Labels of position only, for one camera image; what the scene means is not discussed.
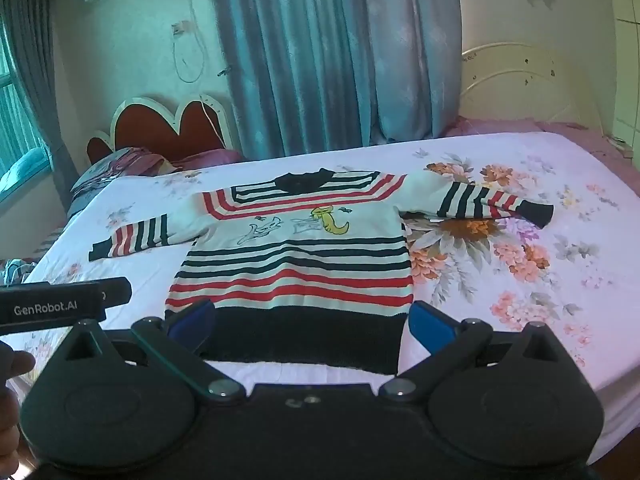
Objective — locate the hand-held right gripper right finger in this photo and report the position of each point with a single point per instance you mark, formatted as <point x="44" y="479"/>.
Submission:
<point x="430" y="329"/>

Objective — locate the pink blanket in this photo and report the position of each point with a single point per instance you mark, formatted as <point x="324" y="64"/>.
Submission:
<point x="500" y="126"/>

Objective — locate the red scalloped headboard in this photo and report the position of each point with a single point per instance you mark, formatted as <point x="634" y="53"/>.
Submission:
<point x="150" y="125"/>

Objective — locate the dark wall hook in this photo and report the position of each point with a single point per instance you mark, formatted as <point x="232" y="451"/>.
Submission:
<point x="223" y="70"/>

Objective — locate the pink pillow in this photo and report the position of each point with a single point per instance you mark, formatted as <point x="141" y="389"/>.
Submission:
<point x="210" y="157"/>

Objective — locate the bed with floral sheet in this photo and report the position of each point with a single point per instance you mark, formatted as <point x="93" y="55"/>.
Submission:
<point x="525" y="170"/>

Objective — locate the wall socket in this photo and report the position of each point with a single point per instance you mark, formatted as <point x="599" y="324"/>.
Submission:
<point x="182" y="28"/>

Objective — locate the person's left hand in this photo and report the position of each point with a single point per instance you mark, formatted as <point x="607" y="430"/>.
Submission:
<point x="12" y="365"/>

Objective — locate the stack of folded quilts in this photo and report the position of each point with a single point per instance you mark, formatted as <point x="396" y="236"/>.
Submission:
<point x="115" y="165"/>

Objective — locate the blue white patterned cloth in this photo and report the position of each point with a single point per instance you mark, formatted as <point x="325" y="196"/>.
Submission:
<point x="15" y="270"/>

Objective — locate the blue quilt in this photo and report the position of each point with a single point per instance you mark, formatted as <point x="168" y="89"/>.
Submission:
<point x="25" y="167"/>

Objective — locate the grey plaid quilt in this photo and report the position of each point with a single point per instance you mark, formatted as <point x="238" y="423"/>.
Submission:
<point x="52" y="240"/>

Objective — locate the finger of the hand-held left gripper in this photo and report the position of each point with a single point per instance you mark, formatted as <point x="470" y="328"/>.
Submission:
<point x="117" y="291"/>

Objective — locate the cream headboard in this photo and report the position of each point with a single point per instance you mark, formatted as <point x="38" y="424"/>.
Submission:
<point x="500" y="90"/>

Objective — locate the window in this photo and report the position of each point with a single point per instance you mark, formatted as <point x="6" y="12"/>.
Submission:
<point x="15" y="110"/>

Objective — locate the striped knit sweater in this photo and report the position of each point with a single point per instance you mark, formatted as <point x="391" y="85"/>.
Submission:
<point x="300" y="260"/>

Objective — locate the grey curtain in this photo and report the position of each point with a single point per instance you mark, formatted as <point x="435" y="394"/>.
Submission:
<point x="35" y="35"/>

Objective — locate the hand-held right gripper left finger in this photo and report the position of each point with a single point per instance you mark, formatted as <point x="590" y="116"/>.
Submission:
<point x="192" y="322"/>

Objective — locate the blue curtain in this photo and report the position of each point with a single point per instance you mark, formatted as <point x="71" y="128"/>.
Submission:
<point x="325" y="60"/>

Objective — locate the cream wardrobe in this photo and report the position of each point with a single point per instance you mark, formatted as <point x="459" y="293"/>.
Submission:
<point x="625" y="60"/>

